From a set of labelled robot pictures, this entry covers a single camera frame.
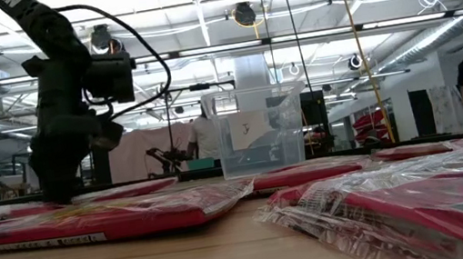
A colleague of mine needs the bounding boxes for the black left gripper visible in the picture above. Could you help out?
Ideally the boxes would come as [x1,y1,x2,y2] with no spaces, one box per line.
[18,90,107,208]

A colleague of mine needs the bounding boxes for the black upright panel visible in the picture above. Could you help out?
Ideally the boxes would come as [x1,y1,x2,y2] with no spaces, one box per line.
[408,88,438,139]
[89,145,115,186]
[299,89,335,155]

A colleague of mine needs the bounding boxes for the pink cloth partition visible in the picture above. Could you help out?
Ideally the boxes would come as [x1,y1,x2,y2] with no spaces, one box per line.
[104,120,202,185]

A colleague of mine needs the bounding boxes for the teal box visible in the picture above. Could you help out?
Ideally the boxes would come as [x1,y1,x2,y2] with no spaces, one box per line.
[185,155,216,173]

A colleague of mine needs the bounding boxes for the white paper bin label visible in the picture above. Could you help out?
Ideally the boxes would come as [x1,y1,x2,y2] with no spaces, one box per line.
[226,108,273,152]

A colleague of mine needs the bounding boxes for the clear plastic bin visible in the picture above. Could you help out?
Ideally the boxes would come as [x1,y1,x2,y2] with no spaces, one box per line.
[200,78,318,183]

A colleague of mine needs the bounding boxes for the red storage bins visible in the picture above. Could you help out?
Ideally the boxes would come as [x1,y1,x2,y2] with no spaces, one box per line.
[349,106,390,145]

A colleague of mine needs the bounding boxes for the patterned white curtain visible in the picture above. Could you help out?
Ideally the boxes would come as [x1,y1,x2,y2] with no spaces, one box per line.
[426,82,463,137]

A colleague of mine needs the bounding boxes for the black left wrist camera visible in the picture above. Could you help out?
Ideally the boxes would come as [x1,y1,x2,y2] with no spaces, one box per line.
[86,116,128,154]

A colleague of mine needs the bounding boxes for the black ceiling cable reel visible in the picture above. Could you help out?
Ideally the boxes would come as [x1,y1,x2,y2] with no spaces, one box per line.
[232,0,258,28]
[86,22,115,53]
[346,52,365,72]

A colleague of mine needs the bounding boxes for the black left wrist camera cable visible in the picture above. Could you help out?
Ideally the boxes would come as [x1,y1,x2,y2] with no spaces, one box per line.
[55,0,178,126]

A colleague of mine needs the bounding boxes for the black background gantry frame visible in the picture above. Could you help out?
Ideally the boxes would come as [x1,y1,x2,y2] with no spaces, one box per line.
[160,76,248,175]

